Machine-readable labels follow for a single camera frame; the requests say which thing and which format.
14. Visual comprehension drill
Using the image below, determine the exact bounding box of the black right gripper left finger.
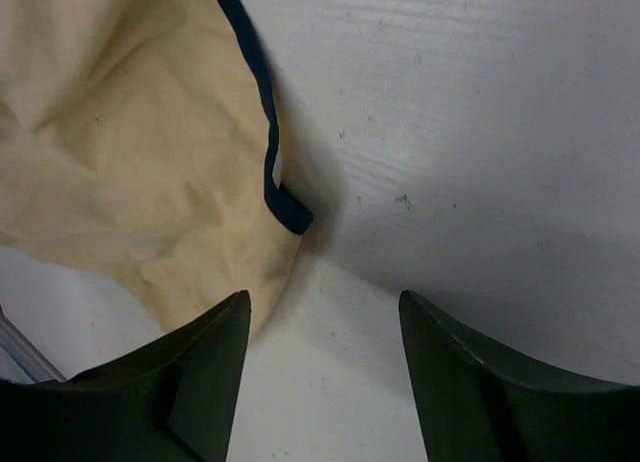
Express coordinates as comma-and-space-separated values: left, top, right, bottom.
1, 291, 251, 461

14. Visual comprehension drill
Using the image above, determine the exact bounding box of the beige underwear with navy trim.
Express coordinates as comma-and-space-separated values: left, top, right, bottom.
1, 0, 313, 332

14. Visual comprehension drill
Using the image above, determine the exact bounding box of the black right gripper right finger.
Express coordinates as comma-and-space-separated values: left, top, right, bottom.
399, 290, 639, 461

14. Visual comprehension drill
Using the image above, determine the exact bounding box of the aluminium frame rail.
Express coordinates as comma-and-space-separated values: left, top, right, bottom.
1, 312, 66, 383

